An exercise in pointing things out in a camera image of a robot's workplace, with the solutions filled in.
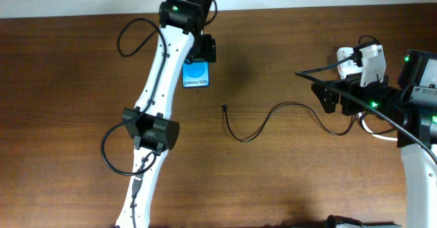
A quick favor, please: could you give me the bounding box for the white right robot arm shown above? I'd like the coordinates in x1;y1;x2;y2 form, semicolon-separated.
311;49;436;227

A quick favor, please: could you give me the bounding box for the white power strip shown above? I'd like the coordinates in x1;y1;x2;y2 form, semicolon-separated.
337;47;363;79

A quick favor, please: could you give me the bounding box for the blue Galaxy smartphone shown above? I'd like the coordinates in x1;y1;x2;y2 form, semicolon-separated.
182;61;210;88

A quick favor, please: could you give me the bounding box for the white power strip cord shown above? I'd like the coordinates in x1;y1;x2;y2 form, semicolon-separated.
356;111;399;142

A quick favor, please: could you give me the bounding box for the black charger cable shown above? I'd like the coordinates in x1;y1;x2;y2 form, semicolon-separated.
221;101;397;143

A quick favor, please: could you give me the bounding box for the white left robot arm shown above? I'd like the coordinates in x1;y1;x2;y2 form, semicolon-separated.
109;0;216;228

